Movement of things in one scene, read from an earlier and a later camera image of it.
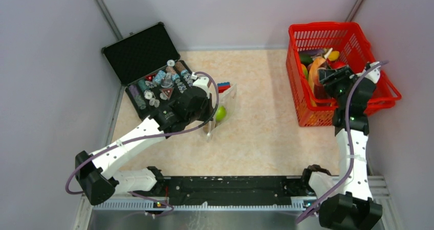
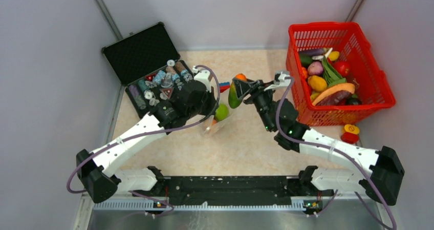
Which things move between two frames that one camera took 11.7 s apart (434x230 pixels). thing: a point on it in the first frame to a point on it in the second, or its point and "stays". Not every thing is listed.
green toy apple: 221,113 stays
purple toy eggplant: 311,51 stays
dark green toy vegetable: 306,59 stays
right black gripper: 332,77 to 243,87
